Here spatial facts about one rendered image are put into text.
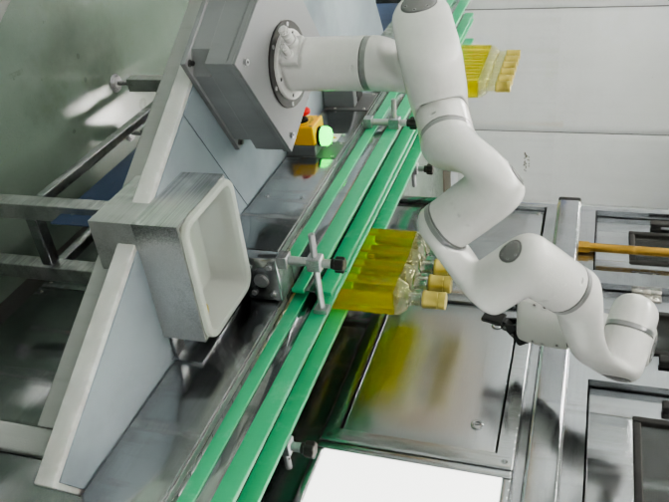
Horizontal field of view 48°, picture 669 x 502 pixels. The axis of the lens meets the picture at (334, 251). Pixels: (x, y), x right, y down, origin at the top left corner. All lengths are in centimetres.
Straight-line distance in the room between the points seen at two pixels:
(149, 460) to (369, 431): 42
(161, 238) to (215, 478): 36
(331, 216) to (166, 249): 43
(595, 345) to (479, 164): 34
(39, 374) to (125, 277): 62
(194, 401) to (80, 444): 19
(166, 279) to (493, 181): 52
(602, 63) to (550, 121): 72
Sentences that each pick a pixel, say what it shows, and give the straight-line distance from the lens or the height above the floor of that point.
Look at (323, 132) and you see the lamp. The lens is 167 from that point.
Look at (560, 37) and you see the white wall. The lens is 736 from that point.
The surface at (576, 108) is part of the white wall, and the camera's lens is 759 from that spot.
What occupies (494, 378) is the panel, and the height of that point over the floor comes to 126.
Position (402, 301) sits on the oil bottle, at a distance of 144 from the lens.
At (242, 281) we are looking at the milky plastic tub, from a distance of 135.
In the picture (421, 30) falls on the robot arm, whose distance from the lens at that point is 118.
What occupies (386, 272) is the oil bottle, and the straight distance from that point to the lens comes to 150.
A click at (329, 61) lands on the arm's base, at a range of 133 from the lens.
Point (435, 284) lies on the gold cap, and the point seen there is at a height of 113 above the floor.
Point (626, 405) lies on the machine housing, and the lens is 152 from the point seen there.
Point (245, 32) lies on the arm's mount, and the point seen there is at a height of 85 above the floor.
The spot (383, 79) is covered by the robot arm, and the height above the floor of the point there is 106.
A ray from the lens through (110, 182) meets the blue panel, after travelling 180.
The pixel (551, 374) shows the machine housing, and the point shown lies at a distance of 150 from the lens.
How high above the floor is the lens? 139
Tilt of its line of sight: 18 degrees down
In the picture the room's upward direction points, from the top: 95 degrees clockwise
